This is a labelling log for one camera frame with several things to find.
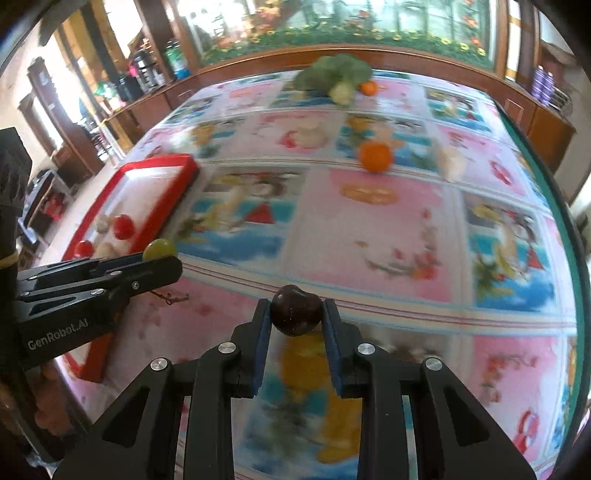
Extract green broccoli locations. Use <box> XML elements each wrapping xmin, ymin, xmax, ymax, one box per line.
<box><xmin>294</xmin><ymin>54</ymin><xmax>374</xmax><ymax>106</ymax></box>

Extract red tray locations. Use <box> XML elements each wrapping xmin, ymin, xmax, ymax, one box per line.
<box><xmin>59</xmin><ymin>154</ymin><xmax>200</xmax><ymax>384</ymax></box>

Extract printed tablecloth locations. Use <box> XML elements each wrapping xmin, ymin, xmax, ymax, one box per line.
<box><xmin>51</xmin><ymin>69</ymin><xmax>583</xmax><ymax>480</ymax></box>

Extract black thermos jug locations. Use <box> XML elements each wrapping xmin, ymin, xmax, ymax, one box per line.
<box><xmin>115</xmin><ymin>76</ymin><xmax>139</xmax><ymax>103</ymax></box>

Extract dark purple plum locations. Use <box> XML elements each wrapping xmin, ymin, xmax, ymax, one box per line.
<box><xmin>269</xmin><ymin>285</ymin><xmax>323</xmax><ymax>337</ymax></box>

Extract artificial flower planter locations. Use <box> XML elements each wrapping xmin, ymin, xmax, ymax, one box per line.
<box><xmin>203</xmin><ymin>25</ymin><xmax>492</xmax><ymax>65</ymax></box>

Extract person's left hand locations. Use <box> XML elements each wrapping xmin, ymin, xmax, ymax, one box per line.
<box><xmin>34</xmin><ymin>362</ymin><xmax>88</xmax><ymax>437</ymax></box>

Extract silver thermos jug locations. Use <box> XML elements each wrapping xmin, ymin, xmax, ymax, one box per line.
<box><xmin>130</xmin><ymin>51</ymin><xmax>160</xmax><ymax>93</ymax></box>

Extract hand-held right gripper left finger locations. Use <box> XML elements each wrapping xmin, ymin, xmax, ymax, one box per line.
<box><xmin>55</xmin><ymin>298</ymin><xmax>273</xmax><ymax>480</ymax></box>

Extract green plastic bottle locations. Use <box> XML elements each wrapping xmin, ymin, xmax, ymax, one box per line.
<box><xmin>165</xmin><ymin>41</ymin><xmax>191</xmax><ymax>80</ymax></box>

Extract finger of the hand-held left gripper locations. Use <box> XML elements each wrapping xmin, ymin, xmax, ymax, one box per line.
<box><xmin>14</xmin><ymin>255</ymin><xmax>184</xmax><ymax>319</ymax></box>
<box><xmin>16</xmin><ymin>251</ymin><xmax>151</xmax><ymax>287</ymax></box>

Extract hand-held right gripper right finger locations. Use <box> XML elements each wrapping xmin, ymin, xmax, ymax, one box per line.
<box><xmin>322</xmin><ymin>298</ymin><xmax>539</xmax><ymax>480</ymax></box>

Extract wooden side cabinet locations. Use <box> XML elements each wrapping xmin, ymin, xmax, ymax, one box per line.
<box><xmin>496</xmin><ymin>78</ymin><xmax>578</xmax><ymax>171</ymax></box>

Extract large orange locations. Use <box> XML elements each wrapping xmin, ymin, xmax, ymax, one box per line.
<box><xmin>359</xmin><ymin>141</ymin><xmax>394</xmax><ymax>174</ymax></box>

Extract wooden sideboard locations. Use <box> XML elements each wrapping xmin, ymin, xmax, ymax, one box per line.
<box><xmin>106</xmin><ymin>69</ymin><xmax>204</xmax><ymax>153</ymax></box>

